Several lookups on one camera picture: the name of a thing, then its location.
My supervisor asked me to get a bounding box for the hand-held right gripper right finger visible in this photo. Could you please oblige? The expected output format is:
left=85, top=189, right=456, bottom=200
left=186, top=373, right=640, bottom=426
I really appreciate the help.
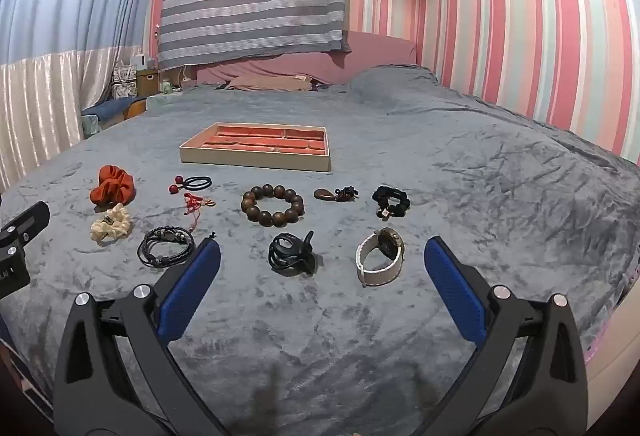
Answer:
left=415, top=236, right=588, bottom=436

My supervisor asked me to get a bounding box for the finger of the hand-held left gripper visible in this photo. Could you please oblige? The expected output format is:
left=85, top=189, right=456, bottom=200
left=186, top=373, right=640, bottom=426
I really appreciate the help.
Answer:
left=0, top=201, right=51, bottom=248

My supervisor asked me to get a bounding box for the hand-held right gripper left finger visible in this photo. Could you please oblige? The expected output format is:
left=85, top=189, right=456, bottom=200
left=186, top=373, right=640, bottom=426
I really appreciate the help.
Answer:
left=52, top=237, right=236, bottom=436

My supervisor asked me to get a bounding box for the black braided bracelet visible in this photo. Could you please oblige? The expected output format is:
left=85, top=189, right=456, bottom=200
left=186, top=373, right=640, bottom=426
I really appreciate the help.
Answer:
left=138, top=225, right=217, bottom=269

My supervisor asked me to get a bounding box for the white band wristwatch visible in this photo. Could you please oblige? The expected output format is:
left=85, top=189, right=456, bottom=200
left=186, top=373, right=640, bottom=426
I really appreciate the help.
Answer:
left=355, top=227, right=404, bottom=288

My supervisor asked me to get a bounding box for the cream scrunchie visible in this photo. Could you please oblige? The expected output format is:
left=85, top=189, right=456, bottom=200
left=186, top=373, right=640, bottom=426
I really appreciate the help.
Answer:
left=90, top=203, right=132, bottom=246

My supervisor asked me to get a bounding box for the red string bracelet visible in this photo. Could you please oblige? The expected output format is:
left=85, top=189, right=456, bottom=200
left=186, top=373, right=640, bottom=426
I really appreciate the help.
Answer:
left=182, top=191, right=217, bottom=232

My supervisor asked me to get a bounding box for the black strap item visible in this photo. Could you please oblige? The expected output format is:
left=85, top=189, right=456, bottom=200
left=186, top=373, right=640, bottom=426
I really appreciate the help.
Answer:
left=267, top=229, right=318, bottom=276

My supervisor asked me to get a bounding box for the black scrunchie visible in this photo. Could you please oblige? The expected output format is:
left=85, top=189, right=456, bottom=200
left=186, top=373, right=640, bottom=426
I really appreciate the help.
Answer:
left=372, top=185, right=412, bottom=221

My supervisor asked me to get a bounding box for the brick print jewelry tray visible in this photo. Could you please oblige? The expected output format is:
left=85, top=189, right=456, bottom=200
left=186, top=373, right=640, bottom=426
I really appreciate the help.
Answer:
left=179, top=122, right=332, bottom=173

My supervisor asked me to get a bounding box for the orange scrunchie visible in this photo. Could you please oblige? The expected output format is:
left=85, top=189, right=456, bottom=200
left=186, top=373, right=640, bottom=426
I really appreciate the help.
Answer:
left=90, top=165, right=136, bottom=206

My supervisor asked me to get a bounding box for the grey blanket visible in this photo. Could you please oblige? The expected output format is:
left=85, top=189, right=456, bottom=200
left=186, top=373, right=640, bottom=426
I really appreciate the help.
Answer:
left=0, top=65, right=640, bottom=436

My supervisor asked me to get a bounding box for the blue cloth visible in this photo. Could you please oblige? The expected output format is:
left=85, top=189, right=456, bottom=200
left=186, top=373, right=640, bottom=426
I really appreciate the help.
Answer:
left=81, top=96, right=137, bottom=123

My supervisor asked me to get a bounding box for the patterned storage bag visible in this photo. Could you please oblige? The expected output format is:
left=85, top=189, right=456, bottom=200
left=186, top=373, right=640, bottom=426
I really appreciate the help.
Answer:
left=113, top=63, right=138, bottom=100

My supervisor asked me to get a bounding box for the brown storage box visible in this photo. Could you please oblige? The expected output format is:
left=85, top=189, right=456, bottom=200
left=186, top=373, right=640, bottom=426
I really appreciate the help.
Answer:
left=136, top=69, right=161, bottom=98

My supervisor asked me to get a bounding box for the blue and white curtain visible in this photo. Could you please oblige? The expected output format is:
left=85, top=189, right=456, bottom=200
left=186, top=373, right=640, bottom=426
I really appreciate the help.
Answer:
left=0, top=0, right=167, bottom=193

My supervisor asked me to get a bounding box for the brown pillow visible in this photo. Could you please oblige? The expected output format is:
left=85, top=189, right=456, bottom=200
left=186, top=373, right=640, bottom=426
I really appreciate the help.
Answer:
left=225, top=74, right=314, bottom=92

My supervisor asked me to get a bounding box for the pink headboard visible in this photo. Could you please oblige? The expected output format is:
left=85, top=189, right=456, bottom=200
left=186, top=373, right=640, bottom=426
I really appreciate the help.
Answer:
left=197, top=30, right=418, bottom=88

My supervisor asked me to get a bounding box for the wooden bead bracelet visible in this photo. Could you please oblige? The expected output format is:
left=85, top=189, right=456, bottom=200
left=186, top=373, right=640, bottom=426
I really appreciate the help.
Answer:
left=240, top=184, right=305, bottom=228

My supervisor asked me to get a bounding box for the brown pendant with cord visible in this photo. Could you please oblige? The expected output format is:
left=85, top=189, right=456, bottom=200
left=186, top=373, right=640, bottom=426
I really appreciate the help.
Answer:
left=313, top=185, right=360, bottom=204

